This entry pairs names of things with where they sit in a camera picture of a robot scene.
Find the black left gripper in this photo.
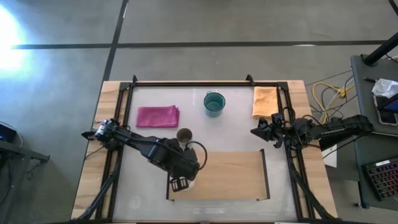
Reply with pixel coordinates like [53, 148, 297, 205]
[170, 151, 201, 193]

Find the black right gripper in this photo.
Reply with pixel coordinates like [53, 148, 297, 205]
[250, 117, 289, 149]

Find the wooden shelf with black ends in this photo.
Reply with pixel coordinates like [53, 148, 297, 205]
[165, 149, 271, 202]

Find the orange folded towel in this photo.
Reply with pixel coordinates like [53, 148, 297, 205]
[251, 86, 279, 119]

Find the white table mat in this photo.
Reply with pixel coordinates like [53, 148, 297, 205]
[112, 85, 299, 222]

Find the small brown cup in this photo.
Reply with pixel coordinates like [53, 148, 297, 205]
[176, 128, 193, 144]

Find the teal enamel mug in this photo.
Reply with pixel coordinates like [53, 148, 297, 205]
[203, 90, 226, 118]

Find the pink folded towel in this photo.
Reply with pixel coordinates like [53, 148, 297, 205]
[135, 105, 180, 129]

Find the white paper sheet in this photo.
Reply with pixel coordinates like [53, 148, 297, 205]
[321, 143, 338, 169]

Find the grey side table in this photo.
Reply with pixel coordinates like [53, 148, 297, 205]
[350, 54, 398, 210]

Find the smartphone in pale case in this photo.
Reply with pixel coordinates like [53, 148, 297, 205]
[373, 94, 398, 126]

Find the crumpled white tissue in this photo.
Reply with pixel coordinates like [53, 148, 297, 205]
[371, 78, 398, 99]

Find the black keyboard with coloured keys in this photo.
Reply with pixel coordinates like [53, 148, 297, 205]
[361, 156, 398, 202]

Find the black pole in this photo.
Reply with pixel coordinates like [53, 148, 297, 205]
[363, 32, 398, 67]

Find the black equipment stand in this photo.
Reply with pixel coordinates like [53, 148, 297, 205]
[0, 120, 51, 181]

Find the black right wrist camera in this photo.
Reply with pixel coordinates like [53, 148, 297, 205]
[271, 112, 285, 126]

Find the black cable loop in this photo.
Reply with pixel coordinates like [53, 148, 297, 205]
[185, 140, 208, 171]

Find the black metal table frame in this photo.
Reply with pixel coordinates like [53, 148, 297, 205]
[70, 73, 341, 223]

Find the yellow cable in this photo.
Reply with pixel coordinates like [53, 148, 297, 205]
[311, 81, 356, 124]

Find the white cable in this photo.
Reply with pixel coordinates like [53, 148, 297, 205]
[322, 76, 356, 121]

